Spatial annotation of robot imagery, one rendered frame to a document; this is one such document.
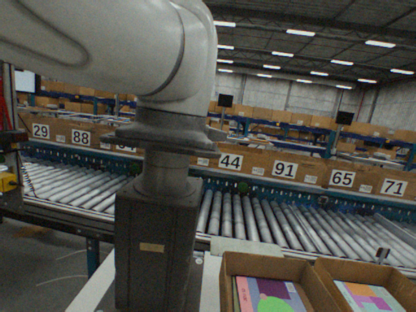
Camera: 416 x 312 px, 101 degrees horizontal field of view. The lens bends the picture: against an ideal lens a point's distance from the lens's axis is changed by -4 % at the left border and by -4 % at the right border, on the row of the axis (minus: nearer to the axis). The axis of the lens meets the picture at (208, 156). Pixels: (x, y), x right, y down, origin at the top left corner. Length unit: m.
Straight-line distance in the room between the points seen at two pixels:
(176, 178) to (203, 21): 0.30
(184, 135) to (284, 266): 0.55
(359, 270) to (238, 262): 0.43
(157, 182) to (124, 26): 0.28
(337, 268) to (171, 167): 0.67
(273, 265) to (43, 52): 0.72
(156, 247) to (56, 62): 0.37
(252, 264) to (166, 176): 0.43
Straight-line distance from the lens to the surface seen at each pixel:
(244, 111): 5.81
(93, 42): 0.22
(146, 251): 0.47
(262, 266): 0.71
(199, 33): 0.36
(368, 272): 0.91
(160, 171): 0.40
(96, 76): 0.25
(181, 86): 0.33
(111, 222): 0.97
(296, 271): 0.76
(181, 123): 0.35
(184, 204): 0.39
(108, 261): 0.75
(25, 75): 1.29
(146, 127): 0.36
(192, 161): 1.34
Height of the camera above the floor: 1.26
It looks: 12 degrees down
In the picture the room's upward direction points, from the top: 8 degrees clockwise
